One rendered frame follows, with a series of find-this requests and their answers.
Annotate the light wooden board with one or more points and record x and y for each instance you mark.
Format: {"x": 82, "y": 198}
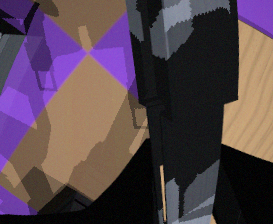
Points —
{"x": 248, "y": 121}

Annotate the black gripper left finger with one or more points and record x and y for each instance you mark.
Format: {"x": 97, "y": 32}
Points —
{"x": 130, "y": 200}

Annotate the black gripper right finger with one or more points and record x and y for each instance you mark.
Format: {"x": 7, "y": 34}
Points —
{"x": 244, "y": 193}

